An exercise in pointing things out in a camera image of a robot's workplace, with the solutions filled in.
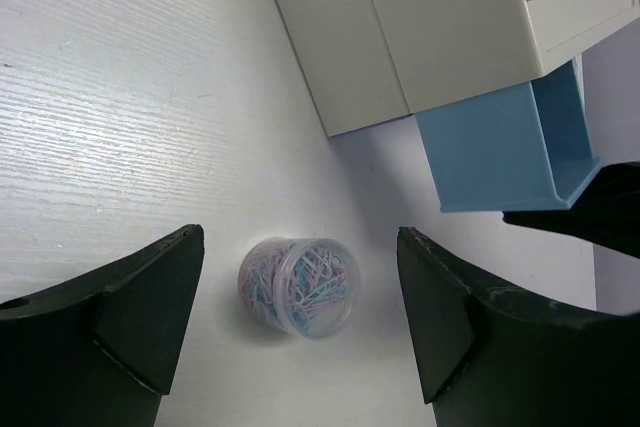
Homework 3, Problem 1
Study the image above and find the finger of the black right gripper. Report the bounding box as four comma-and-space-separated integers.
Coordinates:
503, 162, 639, 258

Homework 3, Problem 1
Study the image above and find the light blue drawer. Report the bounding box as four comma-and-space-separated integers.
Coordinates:
415, 62, 602, 212

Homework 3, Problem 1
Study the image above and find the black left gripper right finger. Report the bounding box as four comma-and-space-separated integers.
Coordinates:
397, 227, 639, 426

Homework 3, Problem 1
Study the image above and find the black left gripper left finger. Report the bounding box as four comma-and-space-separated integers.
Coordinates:
1, 224, 204, 426

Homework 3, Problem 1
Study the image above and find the dark blue drawer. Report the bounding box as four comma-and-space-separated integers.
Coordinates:
329, 114, 412, 138

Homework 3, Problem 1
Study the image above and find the white drawer cabinet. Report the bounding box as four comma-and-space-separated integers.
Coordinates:
276, 0, 639, 136

